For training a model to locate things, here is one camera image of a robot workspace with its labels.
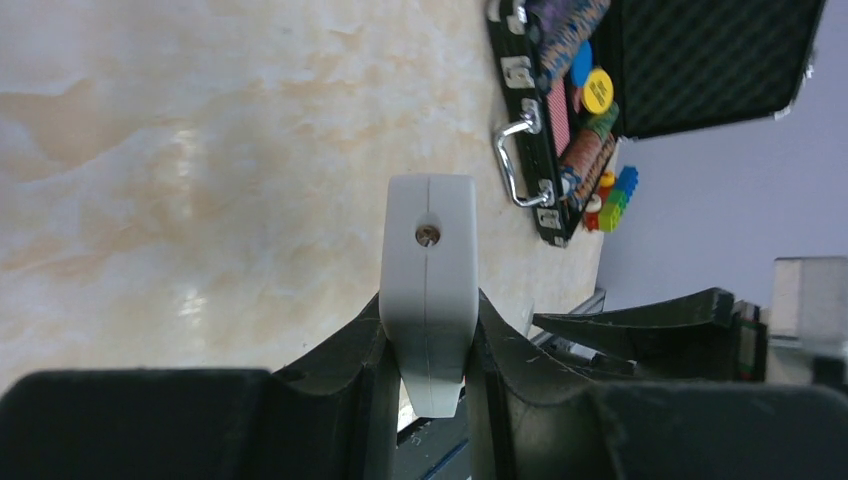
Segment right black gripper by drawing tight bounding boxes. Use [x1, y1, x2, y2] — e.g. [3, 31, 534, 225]
[533, 287, 769, 382]

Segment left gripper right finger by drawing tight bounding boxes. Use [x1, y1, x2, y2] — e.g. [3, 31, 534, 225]
[465, 298, 847, 479]

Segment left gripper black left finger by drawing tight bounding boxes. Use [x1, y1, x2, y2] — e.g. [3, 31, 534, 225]
[1, 301, 399, 479]

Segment colourful toy bricks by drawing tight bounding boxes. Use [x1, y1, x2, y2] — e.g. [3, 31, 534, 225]
[582, 166, 639, 233]

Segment yellow poker chip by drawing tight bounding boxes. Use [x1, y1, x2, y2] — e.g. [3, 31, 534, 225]
[581, 68, 614, 115]

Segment black poker chip case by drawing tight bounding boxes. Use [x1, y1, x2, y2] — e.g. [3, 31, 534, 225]
[486, 1, 824, 248]

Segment blue poker chip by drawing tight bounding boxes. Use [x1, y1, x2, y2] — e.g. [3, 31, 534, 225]
[569, 41, 594, 88]

